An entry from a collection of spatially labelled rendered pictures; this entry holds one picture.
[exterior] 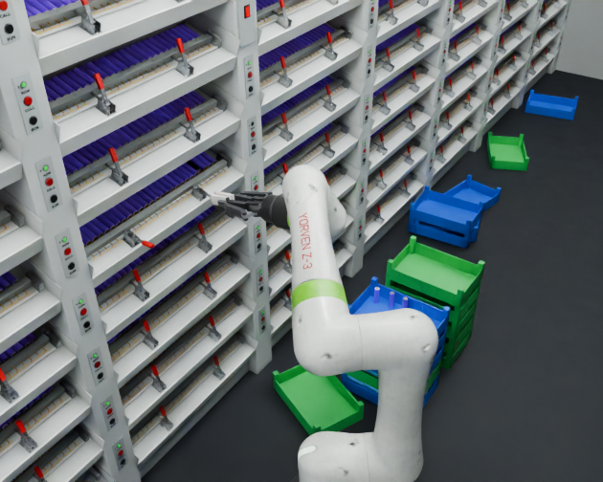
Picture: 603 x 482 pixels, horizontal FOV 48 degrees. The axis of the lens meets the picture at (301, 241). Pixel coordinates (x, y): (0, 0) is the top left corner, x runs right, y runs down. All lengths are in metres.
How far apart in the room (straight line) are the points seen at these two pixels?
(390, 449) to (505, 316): 1.51
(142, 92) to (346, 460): 0.99
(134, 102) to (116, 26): 0.19
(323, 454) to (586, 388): 1.41
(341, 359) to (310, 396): 1.26
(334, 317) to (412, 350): 0.16
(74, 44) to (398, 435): 1.07
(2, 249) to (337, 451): 0.86
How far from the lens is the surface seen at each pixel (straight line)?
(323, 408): 2.53
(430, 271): 2.63
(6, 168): 1.50
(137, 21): 1.64
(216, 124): 1.96
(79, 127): 1.60
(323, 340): 1.31
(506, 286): 3.15
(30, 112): 1.49
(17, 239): 1.60
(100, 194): 1.70
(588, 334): 3.02
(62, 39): 1.54
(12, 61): 1.45
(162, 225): 1.89
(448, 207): 3.45
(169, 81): 1.77
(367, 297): 2.47
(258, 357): 2.60
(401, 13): 2.84
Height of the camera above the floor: 1.95
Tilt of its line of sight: 36 degrees down
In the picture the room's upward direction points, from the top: straight up
